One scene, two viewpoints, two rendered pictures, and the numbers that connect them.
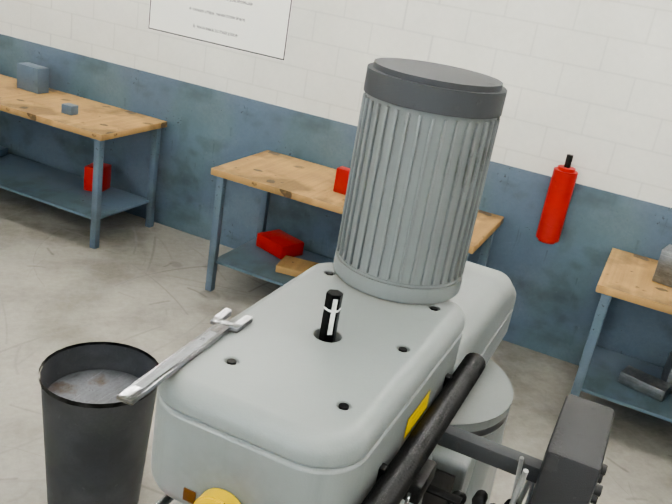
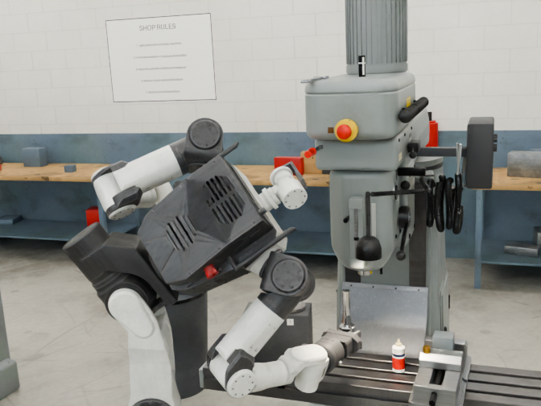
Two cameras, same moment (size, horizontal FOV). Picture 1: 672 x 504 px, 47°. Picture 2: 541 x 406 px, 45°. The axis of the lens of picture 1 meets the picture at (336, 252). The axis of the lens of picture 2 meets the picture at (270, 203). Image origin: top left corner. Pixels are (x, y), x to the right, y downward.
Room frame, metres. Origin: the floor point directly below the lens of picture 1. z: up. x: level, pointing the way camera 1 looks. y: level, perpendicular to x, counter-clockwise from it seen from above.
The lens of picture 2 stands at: (-1.07, 0.35, 1.97)
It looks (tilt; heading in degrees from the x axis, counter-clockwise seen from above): 13 degrees down; 358
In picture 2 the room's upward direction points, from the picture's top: 3 degrees counter-clockwise
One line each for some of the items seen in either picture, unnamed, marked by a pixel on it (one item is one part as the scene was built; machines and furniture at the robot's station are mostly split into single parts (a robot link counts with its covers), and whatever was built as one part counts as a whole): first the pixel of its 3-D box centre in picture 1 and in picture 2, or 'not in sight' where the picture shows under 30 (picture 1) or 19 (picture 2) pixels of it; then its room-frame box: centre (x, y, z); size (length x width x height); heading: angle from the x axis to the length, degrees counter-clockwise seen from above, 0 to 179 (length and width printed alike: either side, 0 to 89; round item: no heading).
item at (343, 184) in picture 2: not in sight; (365, 214); (0.89, -0.01, 1.47); 0.21 x 0.19 x 0.32; 69
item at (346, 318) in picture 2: not in sight; (346, 308); (0.77, 0.07, 1.22); 0.03 x 0.03 x 0.11
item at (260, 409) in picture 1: (323, 383); (363, 103); (0.90, -0.01, 1.81); 0.47 x 0.26 x 0.16; 159
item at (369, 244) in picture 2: not in sight; (368, 246); (0.69, 0.02, 1.43); 0.07 x 0.07 x 0.06
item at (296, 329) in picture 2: not in sight; (278, 333); (1.00, 0.27, 1.05); 0.22 x 0.12 x 0.20; 79
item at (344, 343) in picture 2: not in sight; (333, 348); (0.70, 0.12, 1.12); 0.13 x 0.12 x 0.10; 56
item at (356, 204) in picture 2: not in sight; (357, 232); (0.79, 0.03, 1.45); 0.04 x 0.04 x 0.21; 69
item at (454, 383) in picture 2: not in sight; (442, 366); (0.78, -0.22, 1.01); 0.35 x 0.15 x 0.11; 156
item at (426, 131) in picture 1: (416, 179); (376, 22); (1.12, -0.10, 2.05); 0.20 x 0.20 x 0.32
